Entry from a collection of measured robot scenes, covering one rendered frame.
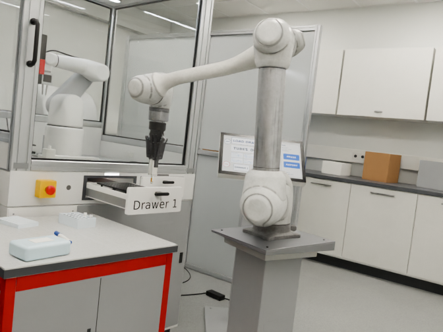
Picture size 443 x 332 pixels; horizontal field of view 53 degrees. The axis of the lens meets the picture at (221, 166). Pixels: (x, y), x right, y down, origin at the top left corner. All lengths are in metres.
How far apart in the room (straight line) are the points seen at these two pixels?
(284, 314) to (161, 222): 0.84
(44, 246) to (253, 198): 0.69
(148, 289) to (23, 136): 0.79
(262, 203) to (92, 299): 0.64
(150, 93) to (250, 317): 0.98
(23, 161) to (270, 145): 0.98
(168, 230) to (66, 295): 1.09
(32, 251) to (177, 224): 1.24
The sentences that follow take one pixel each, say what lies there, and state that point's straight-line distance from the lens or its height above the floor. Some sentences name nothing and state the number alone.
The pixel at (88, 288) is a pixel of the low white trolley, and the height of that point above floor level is 0.65.
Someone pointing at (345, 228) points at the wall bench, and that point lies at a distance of 4.62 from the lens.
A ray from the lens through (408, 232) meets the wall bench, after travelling 4.45.
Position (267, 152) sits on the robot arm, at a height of 1.13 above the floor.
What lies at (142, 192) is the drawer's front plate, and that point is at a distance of 1.86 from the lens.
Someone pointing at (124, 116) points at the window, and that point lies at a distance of 2.20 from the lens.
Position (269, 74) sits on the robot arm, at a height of 1.41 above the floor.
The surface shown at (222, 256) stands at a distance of 3.78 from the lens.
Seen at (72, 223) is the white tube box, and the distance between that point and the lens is 1.82.
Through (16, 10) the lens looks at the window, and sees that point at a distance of 2.07.
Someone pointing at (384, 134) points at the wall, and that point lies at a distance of 5.22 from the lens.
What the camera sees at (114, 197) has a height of 0.87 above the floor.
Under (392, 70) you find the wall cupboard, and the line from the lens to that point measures 4.92.
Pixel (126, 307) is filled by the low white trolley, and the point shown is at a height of 0.56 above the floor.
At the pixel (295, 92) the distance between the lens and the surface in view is 3.43.
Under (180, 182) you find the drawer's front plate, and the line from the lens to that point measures 2.43.
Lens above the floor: 1.17
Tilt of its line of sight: 4 degrees down
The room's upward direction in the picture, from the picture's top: 7 degrees clockwise
